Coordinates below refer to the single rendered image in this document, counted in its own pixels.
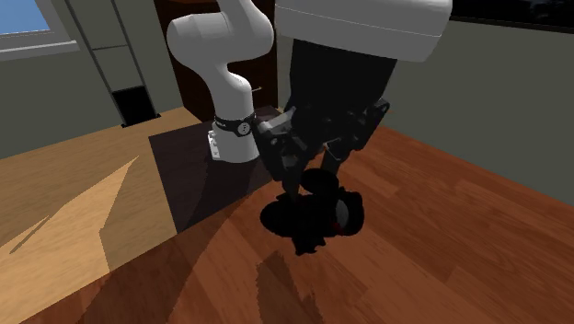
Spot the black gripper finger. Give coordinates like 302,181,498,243
253,106,322,201
319,98,392,177

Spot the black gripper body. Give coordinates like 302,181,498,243
284,38,398,138

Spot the black rounded object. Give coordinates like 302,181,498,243
259,168,366,258

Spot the dark robot stand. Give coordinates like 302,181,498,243
148,105,281,235

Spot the grey tall cabinet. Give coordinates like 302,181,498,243
64,0,162,129

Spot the window with grey frame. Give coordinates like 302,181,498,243
0,0,81,62

